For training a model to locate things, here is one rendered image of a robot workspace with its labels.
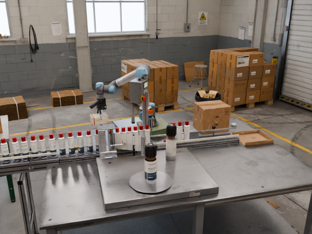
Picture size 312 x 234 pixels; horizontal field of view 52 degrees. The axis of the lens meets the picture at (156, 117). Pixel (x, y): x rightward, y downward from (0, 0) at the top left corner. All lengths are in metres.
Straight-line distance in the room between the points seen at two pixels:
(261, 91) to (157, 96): 2.17
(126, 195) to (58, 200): 0.47
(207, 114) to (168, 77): 3.34
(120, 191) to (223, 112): 1.47
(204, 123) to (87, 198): 1.44
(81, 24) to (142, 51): 1.73
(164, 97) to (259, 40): 2.94
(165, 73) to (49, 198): 4.46
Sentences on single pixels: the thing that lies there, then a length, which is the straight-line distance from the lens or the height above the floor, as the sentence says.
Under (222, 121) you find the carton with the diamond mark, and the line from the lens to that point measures 3.30.
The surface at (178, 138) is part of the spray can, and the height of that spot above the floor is 0.93.
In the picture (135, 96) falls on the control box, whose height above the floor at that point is 1.35.
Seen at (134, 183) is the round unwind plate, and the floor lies 0.89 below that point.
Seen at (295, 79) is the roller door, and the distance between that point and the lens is 7.41.
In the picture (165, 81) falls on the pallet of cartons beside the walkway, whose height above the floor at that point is 0.61.
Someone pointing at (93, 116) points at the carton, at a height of 1.02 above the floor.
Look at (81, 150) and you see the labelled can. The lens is 2.80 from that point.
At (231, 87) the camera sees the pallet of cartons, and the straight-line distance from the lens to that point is 6.51.
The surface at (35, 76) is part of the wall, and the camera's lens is 8.05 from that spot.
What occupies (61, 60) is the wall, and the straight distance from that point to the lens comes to 8.05.
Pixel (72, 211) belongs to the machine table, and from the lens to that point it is 2.22.
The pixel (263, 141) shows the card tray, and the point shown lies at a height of 0.86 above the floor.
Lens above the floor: 2.11
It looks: 20 degrees down
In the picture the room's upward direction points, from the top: straight up
